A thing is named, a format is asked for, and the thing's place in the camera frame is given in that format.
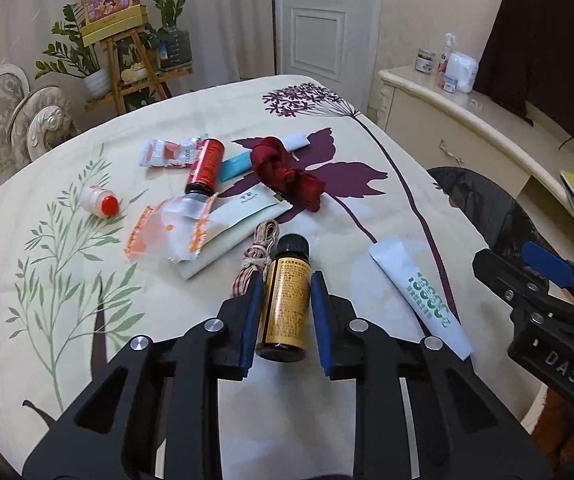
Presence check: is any clear wrapper with orange edges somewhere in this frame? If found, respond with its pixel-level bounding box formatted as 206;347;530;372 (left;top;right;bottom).
125;192;218;263

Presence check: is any yellowish ornament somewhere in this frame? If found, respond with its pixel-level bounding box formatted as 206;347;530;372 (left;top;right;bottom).
120;62;150;83

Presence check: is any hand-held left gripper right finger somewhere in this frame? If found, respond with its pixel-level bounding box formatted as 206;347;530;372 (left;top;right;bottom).
309;270;552;480

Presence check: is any brown bottle with yellow label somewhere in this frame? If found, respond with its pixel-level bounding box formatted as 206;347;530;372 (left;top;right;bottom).
255;233;312;363

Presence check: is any red and white rope bundle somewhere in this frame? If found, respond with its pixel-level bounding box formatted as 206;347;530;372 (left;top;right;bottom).
230;220;280;306

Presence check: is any knotted red cloth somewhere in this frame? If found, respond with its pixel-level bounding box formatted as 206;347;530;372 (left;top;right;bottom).
250;136;327;212

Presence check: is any red and white snack wrapper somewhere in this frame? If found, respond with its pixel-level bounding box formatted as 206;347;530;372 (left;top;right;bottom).
138;134;209;171

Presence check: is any green plant in white pot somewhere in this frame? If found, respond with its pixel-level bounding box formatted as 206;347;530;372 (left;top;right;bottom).
34;4;113;101

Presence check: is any small white bottle red cap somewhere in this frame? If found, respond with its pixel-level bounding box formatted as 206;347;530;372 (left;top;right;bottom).
80;186;120;219

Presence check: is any tall plant in glass vase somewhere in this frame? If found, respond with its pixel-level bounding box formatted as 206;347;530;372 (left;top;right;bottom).
140;0;203;68

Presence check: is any white tissue pack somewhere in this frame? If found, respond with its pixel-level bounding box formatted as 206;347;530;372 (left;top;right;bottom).
446;52;478;93

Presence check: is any ornate cream armchair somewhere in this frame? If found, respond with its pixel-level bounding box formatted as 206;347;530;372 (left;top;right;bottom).
0;64;80;221

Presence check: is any clear spray bottle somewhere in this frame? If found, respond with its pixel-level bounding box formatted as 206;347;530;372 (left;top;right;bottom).
437;33;455;77

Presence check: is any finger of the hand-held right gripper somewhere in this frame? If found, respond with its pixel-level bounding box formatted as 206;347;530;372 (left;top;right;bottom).
472;248;554;312
522;240;574;312

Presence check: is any yellow box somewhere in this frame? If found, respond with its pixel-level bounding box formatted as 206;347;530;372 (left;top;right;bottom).
81;5;149;47

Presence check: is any white tube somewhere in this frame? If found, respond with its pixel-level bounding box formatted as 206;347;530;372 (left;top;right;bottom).
368;236;475;361

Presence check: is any wooden plant stand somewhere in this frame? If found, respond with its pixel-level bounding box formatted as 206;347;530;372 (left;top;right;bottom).
84;27;193;116

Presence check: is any dark curtain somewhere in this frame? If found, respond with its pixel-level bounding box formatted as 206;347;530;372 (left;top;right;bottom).
474;0;574;161

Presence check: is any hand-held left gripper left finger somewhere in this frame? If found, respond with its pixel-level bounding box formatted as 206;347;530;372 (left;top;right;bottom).
22;276;268;480

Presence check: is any white and green paper packet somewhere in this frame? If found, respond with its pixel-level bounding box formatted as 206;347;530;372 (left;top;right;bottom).
177;182;290;281

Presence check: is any colourful printed box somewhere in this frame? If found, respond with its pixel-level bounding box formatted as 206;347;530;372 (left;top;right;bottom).
83;0;140;25

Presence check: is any red can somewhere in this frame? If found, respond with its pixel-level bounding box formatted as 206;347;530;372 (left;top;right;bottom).
184;137;226;197

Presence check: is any cream cabinet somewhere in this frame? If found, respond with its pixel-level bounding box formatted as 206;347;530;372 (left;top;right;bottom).
377;65;574;241

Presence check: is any white panel door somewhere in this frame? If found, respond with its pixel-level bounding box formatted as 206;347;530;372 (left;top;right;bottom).
273;0;383;96

